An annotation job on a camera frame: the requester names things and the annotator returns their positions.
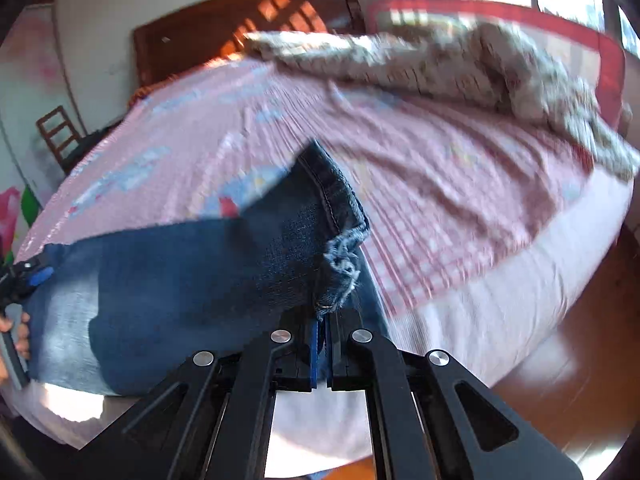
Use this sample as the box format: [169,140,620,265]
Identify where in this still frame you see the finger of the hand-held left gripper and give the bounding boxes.
[7,255,55,302]

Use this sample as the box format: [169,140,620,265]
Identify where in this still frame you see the dark wooden chair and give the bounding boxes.
[36,105,118,176]

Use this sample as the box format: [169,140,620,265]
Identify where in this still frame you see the person's left hand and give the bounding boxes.
[0,310,32,382]

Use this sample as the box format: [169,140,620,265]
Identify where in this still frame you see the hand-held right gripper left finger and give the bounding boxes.
[82,309,319,480]

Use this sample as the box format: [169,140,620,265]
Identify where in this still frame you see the orange fringed cloth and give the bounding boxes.
[126,84,153,107]

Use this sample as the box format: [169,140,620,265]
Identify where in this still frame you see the red bed guard rail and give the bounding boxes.
[367,0,628,126]

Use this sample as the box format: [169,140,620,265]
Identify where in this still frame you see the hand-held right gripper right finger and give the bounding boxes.
[326,309,584,480]

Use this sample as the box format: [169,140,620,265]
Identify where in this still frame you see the beige swirl-patterned quilt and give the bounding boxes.
[242,10,640,183]

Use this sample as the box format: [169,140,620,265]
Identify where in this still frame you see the blue denim pants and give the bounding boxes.
[22,140,396,398]

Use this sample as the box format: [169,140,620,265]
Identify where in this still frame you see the dark wooden headboard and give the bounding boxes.
[132,0,366,88]

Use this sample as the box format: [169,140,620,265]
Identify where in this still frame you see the flower-printed wardrobe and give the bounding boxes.
[0,5,86,261]

